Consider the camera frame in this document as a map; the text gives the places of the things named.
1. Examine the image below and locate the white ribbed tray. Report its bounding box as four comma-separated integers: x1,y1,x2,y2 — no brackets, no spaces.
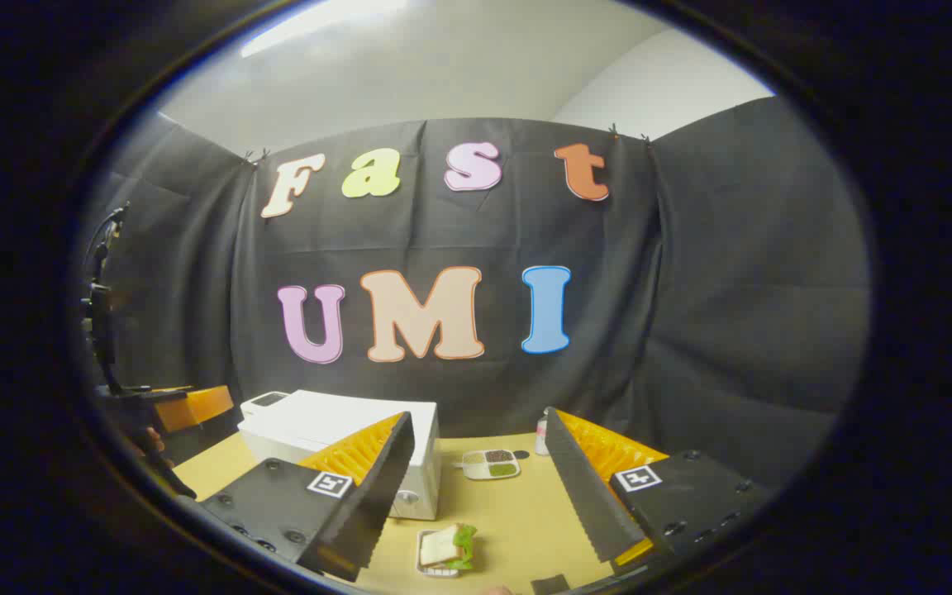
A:
416,529,464,578

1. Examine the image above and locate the white divided dish with grains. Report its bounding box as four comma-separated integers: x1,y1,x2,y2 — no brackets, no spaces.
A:
453,449,521,481

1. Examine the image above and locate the white plastic device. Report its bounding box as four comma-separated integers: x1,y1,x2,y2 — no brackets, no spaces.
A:
240,391,291,420

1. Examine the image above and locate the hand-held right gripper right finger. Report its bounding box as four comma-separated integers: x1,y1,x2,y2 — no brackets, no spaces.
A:
544,406,773,566

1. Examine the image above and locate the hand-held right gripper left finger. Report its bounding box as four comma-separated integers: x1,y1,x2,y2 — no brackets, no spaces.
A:
199,411,416,583

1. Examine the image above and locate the sandwich with green lettuce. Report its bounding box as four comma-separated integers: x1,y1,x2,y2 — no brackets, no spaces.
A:
420,523,478,573

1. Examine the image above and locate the white microwave oven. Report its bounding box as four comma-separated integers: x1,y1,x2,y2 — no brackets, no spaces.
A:
238,390,442,521

